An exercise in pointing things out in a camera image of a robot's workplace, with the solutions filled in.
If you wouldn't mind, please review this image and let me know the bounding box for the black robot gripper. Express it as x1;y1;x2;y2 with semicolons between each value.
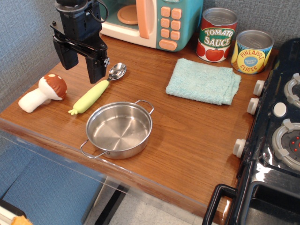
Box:
51;0;108;84

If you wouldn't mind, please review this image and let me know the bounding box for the plush brown white mushroom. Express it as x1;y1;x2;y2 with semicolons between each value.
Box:
18;74;68;113

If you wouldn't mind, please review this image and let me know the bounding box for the stainless steel pot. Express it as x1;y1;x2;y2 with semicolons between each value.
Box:
80;100;154;159

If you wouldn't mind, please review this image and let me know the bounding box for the orange microwave turntable plate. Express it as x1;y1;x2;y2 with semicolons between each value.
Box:
117;5;138;25

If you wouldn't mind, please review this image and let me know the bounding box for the teal toy microwave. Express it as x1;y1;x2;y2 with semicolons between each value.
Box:
101;0;203;52

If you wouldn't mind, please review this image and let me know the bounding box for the light blue folded cloth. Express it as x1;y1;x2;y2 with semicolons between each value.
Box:
165;58;241;105

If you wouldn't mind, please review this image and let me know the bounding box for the tomato sauce can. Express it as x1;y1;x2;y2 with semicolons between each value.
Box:
196;7;238;62

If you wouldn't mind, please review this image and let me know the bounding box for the pineapple slices can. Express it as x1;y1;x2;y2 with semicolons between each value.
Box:
231;30;274;74

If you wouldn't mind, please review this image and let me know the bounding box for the orange object at corner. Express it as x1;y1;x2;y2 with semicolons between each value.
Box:
11;216;33;225

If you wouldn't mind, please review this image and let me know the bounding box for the white middle stove knob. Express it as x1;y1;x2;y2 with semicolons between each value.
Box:
247;98;259;115

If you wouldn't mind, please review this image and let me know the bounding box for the white stove knob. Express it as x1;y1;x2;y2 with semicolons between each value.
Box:
233;139;246;158
253;80;265;97
247;98;259;115

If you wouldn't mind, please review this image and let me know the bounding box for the white lower stove knob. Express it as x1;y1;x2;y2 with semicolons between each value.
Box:
233;139;246;158

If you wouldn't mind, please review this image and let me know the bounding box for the white upper stove knob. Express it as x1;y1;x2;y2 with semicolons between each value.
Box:
253;80;265;97

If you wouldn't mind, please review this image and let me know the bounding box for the black toy stove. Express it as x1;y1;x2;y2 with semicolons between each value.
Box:
202;38;300;225

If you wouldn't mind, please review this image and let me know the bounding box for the spoon with green handle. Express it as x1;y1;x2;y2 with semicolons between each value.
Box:
68;62;127;115

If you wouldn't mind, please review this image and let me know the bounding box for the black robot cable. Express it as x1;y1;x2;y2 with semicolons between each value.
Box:
88;0;109;23

